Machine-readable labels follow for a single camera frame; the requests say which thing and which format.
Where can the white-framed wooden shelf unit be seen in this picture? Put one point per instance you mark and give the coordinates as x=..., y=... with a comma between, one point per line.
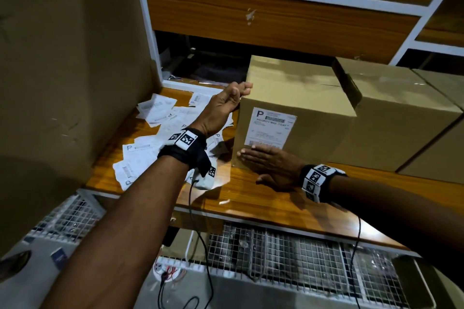
x=282, y=22

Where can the black wrist marker band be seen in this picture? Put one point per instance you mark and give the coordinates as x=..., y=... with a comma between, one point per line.
x=186, y=142
x=317, y=180

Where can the dark plastic-wrapped clothing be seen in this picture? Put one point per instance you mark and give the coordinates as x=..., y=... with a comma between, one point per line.
x=210, y=66

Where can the white power strip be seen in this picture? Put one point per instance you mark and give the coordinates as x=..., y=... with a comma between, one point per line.
x=168, y=270

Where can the dark round object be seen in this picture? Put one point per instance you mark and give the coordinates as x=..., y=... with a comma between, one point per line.
x=13, y=265

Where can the pile of white shipping labels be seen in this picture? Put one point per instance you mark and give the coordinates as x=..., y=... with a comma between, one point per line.
x=152, y=145

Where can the small blue packet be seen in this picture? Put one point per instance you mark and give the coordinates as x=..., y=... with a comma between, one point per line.
x=59, y=258

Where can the large tall cardboard box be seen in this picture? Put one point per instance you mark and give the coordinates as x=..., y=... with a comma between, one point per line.
x=69, y=77

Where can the plain taped cardboard box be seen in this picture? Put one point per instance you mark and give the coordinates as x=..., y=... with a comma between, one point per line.
x=395, y=117

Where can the person's left fingers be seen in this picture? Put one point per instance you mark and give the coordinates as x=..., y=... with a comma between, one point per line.
x=239, y=89

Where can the person's left hand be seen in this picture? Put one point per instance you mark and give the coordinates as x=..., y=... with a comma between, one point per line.
x=217, y=111

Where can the black right wrist marker band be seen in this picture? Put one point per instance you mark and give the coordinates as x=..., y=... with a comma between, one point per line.
x=317, y=180

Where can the cardboard box with white label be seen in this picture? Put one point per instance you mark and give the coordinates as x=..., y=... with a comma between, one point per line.
x=308, y=102

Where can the person's right forearm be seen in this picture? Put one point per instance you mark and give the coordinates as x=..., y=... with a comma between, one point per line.
x=398, y=211

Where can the black left wrist marker band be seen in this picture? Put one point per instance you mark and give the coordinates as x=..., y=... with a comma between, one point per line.
x=186, y=142

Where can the beige bin with white rim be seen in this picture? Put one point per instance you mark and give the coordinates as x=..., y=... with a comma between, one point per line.
x=427, y=283

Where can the person's left forearm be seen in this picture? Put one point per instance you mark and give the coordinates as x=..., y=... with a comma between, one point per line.
x=123, y=232

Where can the person's right hand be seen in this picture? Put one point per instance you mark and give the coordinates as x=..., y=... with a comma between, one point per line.
x=279, y=167

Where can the person's right thumb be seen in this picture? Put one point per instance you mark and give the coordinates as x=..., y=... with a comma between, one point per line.
x=266, y=179

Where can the small white paper scrap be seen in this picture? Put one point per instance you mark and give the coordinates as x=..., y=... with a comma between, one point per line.
x=224, y=201

